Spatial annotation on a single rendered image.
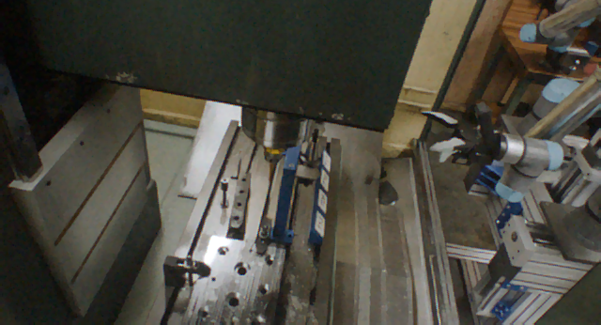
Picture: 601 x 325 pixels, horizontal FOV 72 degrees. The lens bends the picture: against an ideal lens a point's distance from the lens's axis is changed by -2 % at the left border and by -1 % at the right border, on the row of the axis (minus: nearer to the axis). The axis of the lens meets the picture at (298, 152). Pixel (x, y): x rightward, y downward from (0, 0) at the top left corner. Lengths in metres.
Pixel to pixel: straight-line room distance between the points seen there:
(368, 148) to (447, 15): 0.69
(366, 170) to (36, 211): 1.43
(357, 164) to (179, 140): 0.94
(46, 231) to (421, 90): 1.59
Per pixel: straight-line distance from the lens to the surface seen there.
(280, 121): 0.80
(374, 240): 1.71
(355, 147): 2.03
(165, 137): 2.30
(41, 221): 0.99
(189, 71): 0.73
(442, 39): 1.93
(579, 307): 1.00
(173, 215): 1.86
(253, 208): 1.51
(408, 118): 2.12
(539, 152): 1.19
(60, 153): 0.98
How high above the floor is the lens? 2.03
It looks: 40 degrees down
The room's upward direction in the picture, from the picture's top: 10 degrees clockwise
